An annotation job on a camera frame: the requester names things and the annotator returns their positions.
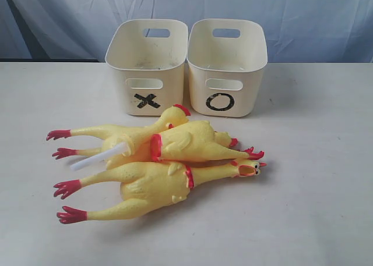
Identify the cream bin marked O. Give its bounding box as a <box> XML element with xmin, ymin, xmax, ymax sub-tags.
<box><xmin>186</xmin><ymin>19</ymin><xmax>268</xmax><ymax>118</ymax></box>

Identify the blue backdrop curtain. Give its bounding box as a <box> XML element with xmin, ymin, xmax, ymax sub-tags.
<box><xmin>1</xmin><ymin>0</ymin><xmax>372</xmax><ymax>62</ymax></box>

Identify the broken yellow rubber chicken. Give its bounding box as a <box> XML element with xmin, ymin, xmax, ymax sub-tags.
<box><xmin>69</xmin><ymin>119</ymin><xmax>265</xmax><ymax>172</ymax></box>

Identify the cream bin marked X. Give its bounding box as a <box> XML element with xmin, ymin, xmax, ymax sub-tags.
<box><xmin>105</xmin><ymin>19</ymin><xmax>188</xmax><ymax>116</ymax></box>

